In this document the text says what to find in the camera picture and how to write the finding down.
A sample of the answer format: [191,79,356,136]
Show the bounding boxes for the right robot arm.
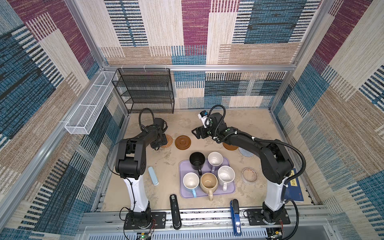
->
[192,111,307,224]

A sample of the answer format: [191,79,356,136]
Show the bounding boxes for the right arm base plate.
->
[244,208,291,226]

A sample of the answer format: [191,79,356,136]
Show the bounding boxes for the woven rattan round coaster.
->
[162,135,173,149]

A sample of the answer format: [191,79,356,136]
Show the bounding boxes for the brown wooden round coaster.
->
[175,135,192,150]

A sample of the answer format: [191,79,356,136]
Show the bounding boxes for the light blue case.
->
[148,167,159,186]

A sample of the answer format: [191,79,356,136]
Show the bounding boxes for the black mug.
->
[189,152,206,176]

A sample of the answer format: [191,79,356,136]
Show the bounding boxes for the black wire mesh shelf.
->
[112,68,175,114]

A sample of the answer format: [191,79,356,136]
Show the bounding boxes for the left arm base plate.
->
[124,212,167,230]

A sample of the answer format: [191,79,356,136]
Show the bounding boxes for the beige mug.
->
[200,173,219,201]

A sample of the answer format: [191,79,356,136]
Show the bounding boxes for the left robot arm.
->
[115,118,168,213]

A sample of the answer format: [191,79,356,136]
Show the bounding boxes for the dark blue booklet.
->
[284,178,304,203]

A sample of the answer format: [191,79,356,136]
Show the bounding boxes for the white wire wall basket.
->
[65,72,115,135]

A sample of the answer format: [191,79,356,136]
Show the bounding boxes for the white mug blue handle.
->
[183,173,200,198]

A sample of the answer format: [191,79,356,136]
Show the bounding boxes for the grey-blue knitted round coaster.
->
[239,147,254,158]

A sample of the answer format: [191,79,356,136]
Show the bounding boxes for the black stapler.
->
[170,194,182,230]

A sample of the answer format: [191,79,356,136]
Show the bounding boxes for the white mug purple outside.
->
[208,152,224,173]

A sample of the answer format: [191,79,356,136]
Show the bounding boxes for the blue stapler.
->
[230,199,242,237]

